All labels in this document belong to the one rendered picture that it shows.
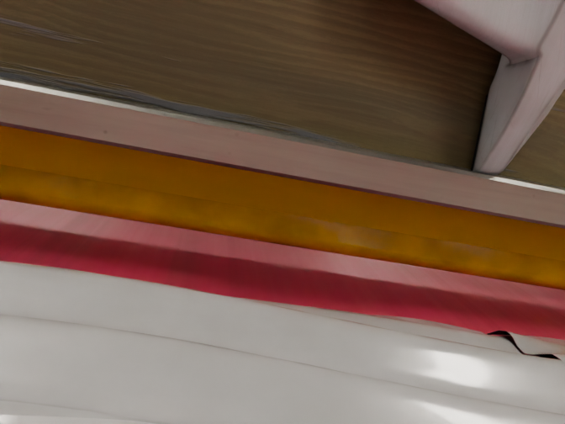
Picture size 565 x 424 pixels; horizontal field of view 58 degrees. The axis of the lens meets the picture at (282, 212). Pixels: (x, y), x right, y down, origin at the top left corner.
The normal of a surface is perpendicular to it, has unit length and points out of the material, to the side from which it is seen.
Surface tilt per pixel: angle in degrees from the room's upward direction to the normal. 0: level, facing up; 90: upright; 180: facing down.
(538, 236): 90
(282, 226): 90
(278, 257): 0
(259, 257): 0
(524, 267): 90
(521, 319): 0
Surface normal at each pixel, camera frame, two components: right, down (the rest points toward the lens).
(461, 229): 0.12, 0.23
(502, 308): 0.20, -0.96
